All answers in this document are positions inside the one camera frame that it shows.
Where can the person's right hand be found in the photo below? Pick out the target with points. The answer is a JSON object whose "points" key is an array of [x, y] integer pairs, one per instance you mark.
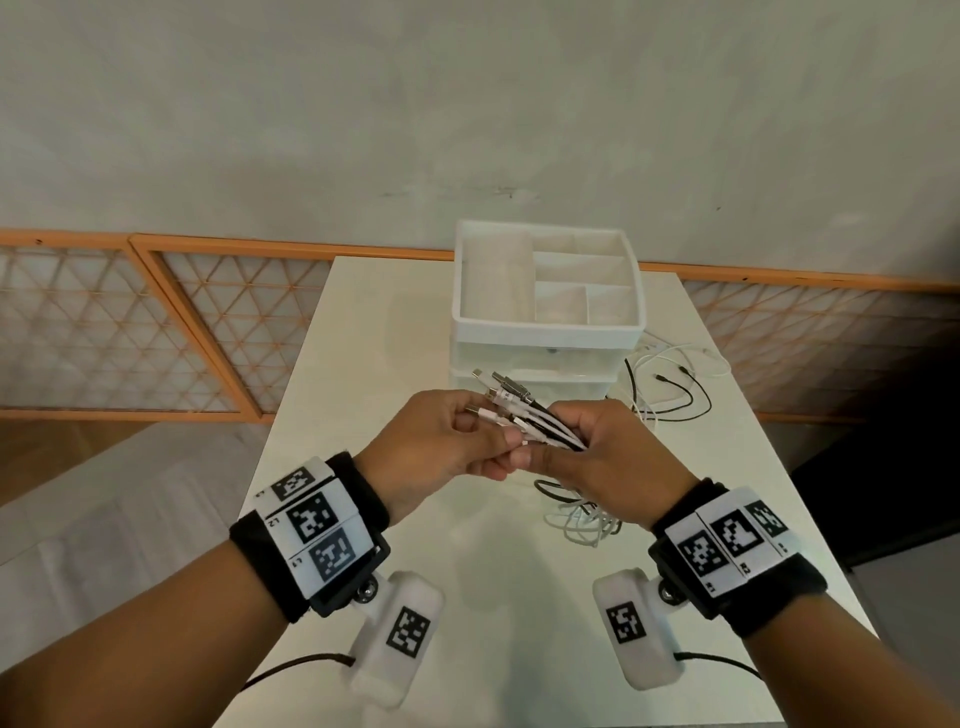
{"points": [[615, 465]]}

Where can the person's left hand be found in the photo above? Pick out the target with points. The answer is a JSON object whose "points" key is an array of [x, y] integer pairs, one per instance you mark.
{"points": [[420, 450]]}

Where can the white drawer organizer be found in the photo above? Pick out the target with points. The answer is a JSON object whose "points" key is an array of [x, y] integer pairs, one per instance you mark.
{"points": [[495, 285]]}

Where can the person's left forearm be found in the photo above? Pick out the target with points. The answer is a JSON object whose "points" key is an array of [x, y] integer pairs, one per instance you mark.
{"points": [[135, 645]]}

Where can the person's right forearm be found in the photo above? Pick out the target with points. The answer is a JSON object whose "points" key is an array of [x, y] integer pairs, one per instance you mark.
{"points": [[840, 675]]}

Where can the black wristband with marker tags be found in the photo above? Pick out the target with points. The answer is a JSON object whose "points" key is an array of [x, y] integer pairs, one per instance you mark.
{"points": [[315, 525], [727, 547]]}

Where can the white table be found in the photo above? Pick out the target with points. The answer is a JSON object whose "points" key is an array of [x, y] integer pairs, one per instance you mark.
{"points": [[510, 622]]}

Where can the orange-framed lattice screen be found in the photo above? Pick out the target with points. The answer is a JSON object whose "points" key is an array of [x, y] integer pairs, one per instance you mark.
{"points": [[247, 247], [45, 238], [825, 277]]}

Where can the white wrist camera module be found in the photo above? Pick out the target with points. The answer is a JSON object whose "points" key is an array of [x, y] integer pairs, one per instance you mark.
{"points": [[637, 630], [401, 637]]}

